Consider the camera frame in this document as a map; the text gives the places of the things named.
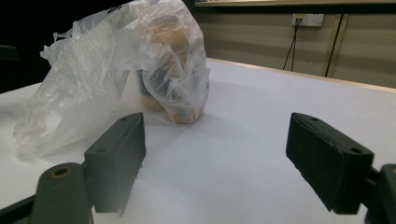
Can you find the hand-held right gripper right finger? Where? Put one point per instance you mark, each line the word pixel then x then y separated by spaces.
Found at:
pixel 327 161

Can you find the orange juice bottle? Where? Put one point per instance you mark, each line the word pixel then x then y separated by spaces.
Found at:
pixel 185 115

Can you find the black horizontal rail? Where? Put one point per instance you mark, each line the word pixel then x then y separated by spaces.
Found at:
pixel 280 6

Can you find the white wall socket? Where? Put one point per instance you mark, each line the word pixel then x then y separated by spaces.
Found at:
pixel 311 19

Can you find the clear plastic bag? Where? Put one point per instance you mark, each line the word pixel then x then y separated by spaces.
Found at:
pixel 87 77

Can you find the black curtain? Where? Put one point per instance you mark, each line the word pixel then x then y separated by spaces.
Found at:
pixel 28 28

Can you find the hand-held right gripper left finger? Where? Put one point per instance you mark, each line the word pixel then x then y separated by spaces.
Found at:
pixel 115 161

